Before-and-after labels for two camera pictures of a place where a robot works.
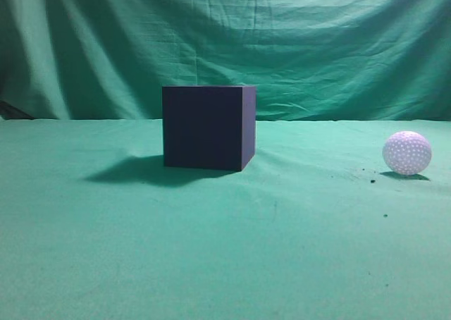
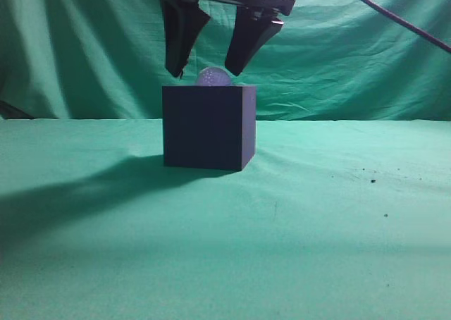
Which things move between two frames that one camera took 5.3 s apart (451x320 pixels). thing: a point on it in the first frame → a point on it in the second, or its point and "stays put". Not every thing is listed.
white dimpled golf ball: [406, 153] → [214, 77]
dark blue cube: [209, 127] stays put
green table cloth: [316, 226] stays put
